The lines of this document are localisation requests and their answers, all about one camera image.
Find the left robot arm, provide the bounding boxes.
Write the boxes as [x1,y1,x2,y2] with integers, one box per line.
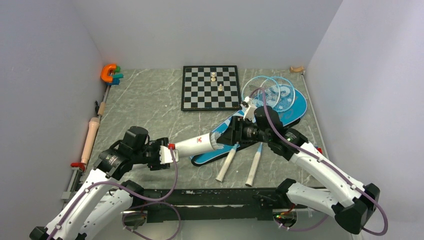
[29,126,178,240]

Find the small wooden arch block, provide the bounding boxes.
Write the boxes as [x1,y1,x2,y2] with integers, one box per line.
[289,66,305,73]

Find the red blue toy bricks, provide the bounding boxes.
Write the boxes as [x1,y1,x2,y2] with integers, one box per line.
[315,146,323,155]

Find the white shuttlecock tube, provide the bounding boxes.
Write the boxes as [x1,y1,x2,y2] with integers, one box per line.
[173,132,224,158]

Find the black white chessboard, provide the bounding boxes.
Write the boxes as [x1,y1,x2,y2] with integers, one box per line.
[180,65,242,112]

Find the teal green toy blocks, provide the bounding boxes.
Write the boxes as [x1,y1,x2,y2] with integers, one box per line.
[110,65,124,86]

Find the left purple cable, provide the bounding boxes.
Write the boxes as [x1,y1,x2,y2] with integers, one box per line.
[46,147,182,240]

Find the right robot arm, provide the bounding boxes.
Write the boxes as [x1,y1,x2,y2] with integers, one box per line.
[216,106,381,235]

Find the orange C-shaped toy block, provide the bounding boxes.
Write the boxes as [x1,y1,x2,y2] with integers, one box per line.
[100,63,117,83]

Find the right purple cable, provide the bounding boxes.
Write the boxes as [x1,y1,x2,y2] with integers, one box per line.
[249,87,389,237]

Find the aluminium frame rail left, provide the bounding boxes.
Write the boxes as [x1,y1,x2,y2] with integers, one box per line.
[61,167,83,202]

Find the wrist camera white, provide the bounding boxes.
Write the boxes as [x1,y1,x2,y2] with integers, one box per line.
[159,146,179,165]
[240,96,257,122]

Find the beige cylinder handle tool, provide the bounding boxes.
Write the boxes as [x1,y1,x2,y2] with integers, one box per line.
[81,101,105,166]

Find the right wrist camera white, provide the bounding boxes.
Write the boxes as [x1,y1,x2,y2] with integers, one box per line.
[240,96,257,122]

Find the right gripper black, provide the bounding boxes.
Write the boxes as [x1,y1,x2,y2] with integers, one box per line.
[216,115,271,146]

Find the blue racket bag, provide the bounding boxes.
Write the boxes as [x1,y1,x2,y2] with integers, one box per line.
[190,89,308,167]

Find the purple cable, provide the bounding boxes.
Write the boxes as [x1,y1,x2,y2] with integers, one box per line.
[46,147,182,240]
[249,87,389,237]

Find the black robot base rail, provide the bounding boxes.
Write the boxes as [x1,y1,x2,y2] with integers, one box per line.
[126,187,306,225]

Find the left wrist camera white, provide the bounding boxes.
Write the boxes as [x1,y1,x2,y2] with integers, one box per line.
[159,146,179,165]

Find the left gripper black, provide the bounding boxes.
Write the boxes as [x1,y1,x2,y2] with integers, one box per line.
[132,137,171,170]

